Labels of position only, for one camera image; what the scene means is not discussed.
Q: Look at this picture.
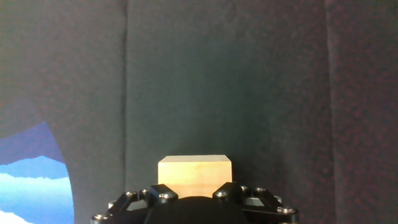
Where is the small wooden block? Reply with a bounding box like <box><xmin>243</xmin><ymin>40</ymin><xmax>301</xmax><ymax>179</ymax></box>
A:
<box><xmin>157</xmin><ymin>154</ymin><xmax>233</xmax><ymax>199</ymax></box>

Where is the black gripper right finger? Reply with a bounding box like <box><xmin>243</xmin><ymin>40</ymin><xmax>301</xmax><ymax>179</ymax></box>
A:
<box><xmin>213</xmin><ymin>182</ymin><xmax>300</xmax><ymax>224</ymax></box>

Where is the black cloth with blue print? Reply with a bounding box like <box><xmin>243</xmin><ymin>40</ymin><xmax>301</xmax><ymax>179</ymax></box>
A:
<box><xmin>0</xmin><ymin>0</ymin><xmax>398</xmax><ymax>224</ymax></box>

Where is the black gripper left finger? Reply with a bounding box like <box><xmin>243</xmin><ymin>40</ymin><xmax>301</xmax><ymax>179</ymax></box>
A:
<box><xmin>91</xmin><ymin>184</ymin><xmax>179</xmax><ymax>224</ymax></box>

